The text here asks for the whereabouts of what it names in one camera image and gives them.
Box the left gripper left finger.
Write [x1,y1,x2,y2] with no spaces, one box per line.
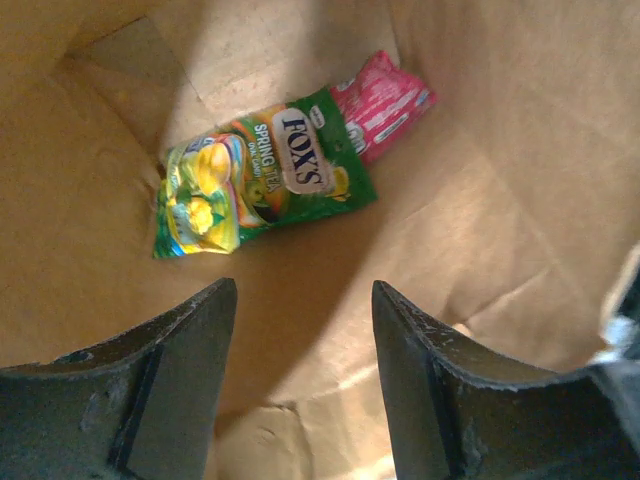
[1,278,237,479]

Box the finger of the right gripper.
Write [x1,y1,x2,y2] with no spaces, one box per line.
[589,243,639,364]

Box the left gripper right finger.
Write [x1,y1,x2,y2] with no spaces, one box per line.
[372,281,639,479]

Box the brown paper bag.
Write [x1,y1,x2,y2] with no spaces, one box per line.
[1,1,639,479]

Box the green yellow snack packet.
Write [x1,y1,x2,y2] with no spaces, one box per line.
[153,88,377,258]

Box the small red candy packet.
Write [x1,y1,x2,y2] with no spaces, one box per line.
[329,50,437,165]

